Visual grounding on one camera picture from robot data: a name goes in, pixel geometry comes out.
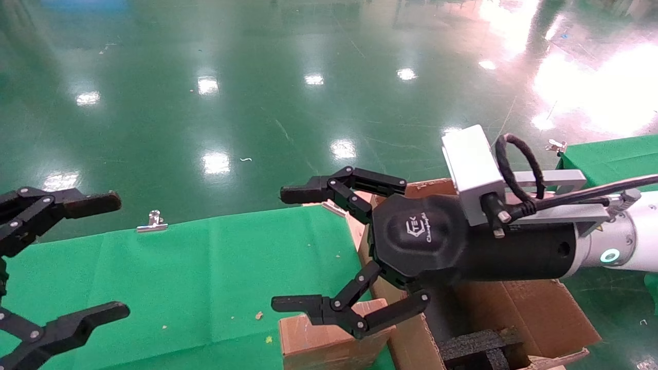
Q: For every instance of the silver binder clip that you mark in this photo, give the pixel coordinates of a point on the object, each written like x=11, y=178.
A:
x=556, y=146
x=152, y=224

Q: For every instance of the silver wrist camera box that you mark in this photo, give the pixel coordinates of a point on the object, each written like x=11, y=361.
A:
x=470, y=169

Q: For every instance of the small brown cardboard box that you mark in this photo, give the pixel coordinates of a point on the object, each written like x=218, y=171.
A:
x=318, y=344

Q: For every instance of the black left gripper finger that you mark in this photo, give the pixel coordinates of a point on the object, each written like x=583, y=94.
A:
x=77, y=324
x=77, y=204

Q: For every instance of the black foam insert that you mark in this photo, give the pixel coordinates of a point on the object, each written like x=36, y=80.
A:
x=478, y=349

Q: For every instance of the large green table cloth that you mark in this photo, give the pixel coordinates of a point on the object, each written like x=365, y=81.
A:
x=205, y=277

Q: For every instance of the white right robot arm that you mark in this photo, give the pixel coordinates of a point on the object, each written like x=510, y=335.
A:
x=637, y=236

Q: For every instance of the silver camera mount bracket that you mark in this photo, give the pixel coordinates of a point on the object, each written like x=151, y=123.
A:
x=560, y=213

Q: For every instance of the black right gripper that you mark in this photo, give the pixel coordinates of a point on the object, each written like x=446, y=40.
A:
x=426, y=241

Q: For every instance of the large open cardboard carton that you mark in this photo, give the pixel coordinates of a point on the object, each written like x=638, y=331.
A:
x=540, y=313

